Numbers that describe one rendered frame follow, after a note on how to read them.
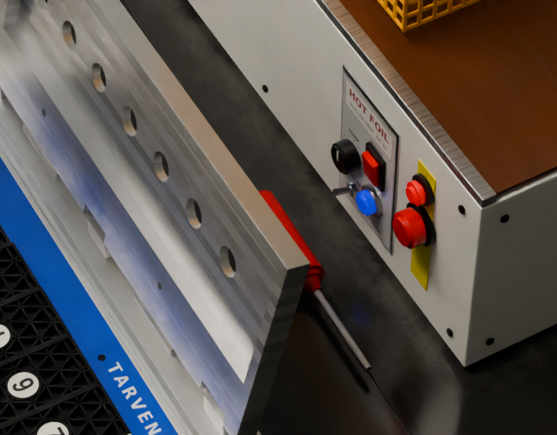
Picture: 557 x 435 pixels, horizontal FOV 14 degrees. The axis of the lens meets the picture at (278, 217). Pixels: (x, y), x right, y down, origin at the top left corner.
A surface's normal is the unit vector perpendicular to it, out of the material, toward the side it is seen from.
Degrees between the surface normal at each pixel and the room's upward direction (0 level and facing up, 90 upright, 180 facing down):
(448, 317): 90
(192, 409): 0
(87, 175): 76
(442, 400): 0
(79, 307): 0
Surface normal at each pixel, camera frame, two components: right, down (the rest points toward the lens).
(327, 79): -0.87, 0.38
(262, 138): 0.00, -0.63
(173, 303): -0.85, 0.22
